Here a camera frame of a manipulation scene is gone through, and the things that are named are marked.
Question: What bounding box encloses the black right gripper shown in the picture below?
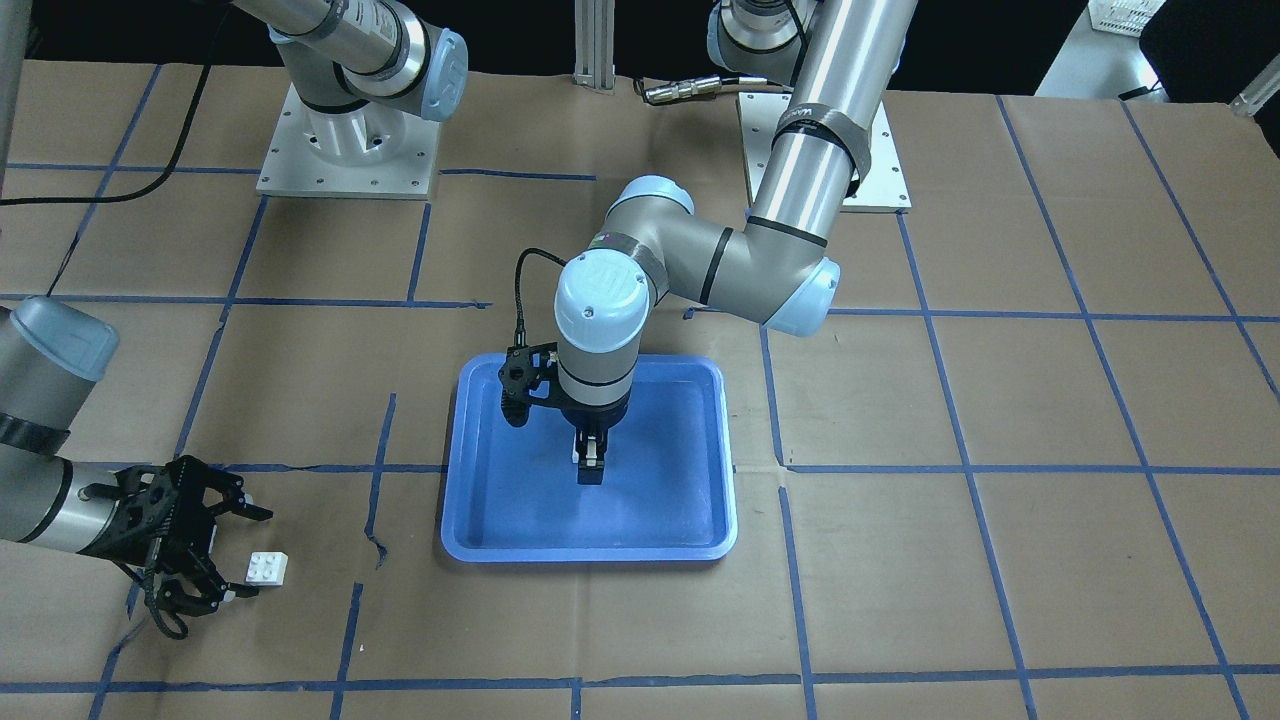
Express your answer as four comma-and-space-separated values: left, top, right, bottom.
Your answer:
77, 455, 274, 616

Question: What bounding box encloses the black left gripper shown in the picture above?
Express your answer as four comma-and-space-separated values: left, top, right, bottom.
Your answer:
498, 343, 630, 486

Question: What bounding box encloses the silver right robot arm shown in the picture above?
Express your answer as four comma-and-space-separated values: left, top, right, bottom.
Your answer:
1, 1, 468, 637

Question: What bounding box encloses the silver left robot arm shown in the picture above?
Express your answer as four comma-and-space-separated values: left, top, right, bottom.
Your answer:
499, 1, 916, 486

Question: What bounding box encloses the blue plastic tray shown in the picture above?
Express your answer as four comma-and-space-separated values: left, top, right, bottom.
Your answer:
442, 354, 737, 562

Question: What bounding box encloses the white basket background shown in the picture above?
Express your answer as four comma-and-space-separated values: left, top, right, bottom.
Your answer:
1087, 0, 1165, 38

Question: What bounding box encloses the black cable on table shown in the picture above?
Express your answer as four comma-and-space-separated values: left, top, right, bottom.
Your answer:
0, 65, 216, 206

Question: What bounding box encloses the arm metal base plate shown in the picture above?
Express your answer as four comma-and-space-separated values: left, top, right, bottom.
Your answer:
736, 92, 913, 214
256, 86, 442, 201

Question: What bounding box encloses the metal cable connector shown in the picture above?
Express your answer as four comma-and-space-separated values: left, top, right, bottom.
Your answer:
632, 76, 742, 106

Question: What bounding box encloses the aluminium profile post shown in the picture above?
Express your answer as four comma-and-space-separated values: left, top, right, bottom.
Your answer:
571, 0, 616, 94

